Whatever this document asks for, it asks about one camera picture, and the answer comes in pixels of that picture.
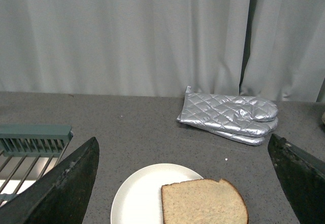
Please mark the lower silver quilted oven mitt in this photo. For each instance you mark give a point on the lower silver quilted oven mitt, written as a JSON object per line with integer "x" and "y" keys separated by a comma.
{"x": 243, "y": 137}

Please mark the slice of brown bread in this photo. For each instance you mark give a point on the slice of brown bread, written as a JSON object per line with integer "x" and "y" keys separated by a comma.
{"x": 203, "y": 201}

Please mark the green dish drying rack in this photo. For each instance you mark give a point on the green dish drying rack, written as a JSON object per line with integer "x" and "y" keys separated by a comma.
{"x": 28, "y": 152}

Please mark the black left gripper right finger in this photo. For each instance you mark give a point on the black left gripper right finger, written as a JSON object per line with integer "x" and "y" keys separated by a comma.
{"x": 301, "y": 176}

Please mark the white round plate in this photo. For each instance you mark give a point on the white round plate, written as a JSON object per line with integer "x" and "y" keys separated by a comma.
{"x": 138, "y": 199}

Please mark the silver quilted oven mitt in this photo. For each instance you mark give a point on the silver quilted oven mitt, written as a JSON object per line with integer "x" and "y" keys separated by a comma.
{"x": 243, "y": 137}
{"x": 238, "y": 115}

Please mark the upper silver quilted oven mitt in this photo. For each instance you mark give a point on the upper silver quilted oven mitt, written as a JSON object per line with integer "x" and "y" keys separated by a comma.
{"x": 238, "y": 115}

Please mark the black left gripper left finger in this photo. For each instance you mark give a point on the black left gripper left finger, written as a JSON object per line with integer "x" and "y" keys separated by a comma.
{"x": 62, "y": 195}

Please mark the grey curtain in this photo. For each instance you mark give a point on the grey curtain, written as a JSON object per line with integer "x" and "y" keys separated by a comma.
{"x": 268, "y": 48}

